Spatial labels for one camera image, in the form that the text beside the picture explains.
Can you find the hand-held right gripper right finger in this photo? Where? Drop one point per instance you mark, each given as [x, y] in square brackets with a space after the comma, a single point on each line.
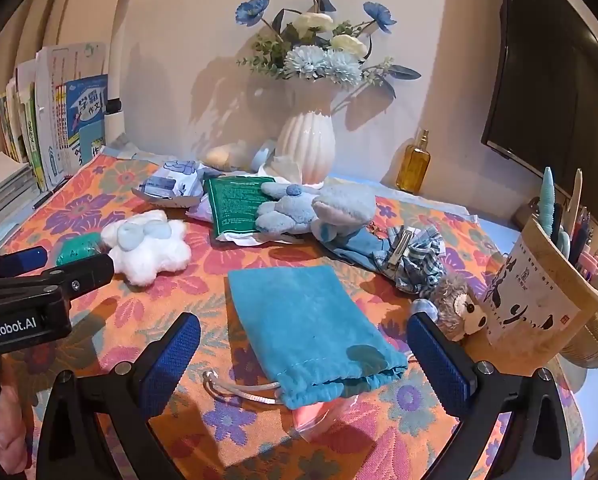
[439, 360]

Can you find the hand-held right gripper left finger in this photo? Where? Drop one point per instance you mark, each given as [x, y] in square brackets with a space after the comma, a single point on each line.
[171, 360]

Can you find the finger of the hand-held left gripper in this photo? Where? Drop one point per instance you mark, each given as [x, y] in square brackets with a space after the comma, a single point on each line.
[24, 258]
[86, 272]

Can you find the green fabric bundle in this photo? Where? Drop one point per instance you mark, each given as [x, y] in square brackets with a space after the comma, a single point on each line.
[76, 250]

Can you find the plaid bow hair clip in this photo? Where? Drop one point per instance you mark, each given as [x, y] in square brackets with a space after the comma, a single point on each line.
[401, 247]

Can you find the person's left hand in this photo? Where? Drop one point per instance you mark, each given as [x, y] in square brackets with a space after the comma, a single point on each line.
[11, 425]

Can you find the brown hedgehog plush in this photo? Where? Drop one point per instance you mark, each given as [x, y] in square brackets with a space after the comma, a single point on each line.
[459, 305]

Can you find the white star plush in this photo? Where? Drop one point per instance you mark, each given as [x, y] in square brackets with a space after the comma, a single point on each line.
[149, 255]

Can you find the black pen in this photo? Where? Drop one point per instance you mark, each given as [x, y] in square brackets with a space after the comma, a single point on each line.
[51, 194]

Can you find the stack of grey books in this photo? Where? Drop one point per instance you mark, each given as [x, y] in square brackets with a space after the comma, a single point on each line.
[4, 190]

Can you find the beige printed pen holder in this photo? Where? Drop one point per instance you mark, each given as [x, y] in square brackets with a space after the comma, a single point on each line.
[529, 300]

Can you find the orange floral tablecloth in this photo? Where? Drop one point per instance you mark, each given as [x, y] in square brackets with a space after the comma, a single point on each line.
[219, 260]

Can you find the white and blue wipes packet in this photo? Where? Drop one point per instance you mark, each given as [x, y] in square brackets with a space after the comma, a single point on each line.
[169, 182]

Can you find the pink plastic bag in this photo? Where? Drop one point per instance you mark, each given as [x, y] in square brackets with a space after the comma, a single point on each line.
[324, 417]

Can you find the blue denim cloth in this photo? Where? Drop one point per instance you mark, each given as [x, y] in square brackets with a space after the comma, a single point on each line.
[359, 247]

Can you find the row of books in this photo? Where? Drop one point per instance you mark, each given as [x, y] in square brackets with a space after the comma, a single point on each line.
[74, 110]

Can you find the green packet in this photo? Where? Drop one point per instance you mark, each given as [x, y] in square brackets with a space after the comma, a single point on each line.
[229, 205]

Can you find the beige oval object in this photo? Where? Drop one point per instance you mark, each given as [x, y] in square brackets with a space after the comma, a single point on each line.
[229, 156]

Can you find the blue plush bunny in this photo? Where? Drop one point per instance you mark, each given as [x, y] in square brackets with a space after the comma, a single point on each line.
[289, 210]

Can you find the bunch of pens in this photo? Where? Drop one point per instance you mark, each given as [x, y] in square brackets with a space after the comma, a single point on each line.
[549, 200]

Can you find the amber glass bottle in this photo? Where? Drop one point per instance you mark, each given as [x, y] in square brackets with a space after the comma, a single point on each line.
[414, 165]

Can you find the white desk lamp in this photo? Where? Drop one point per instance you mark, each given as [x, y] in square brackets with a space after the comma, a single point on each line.
[116, 60]

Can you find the white crumpled tissue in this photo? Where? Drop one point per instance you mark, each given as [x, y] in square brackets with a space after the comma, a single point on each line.
[281, 165]

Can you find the white ribbed vase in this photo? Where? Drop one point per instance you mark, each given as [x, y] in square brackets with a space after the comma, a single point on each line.
[306, 145]

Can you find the black monitor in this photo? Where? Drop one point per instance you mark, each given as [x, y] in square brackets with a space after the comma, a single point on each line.
[544, 85]

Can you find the blue and white flower bouquet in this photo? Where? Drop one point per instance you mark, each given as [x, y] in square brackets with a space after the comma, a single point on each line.
[309, 57]

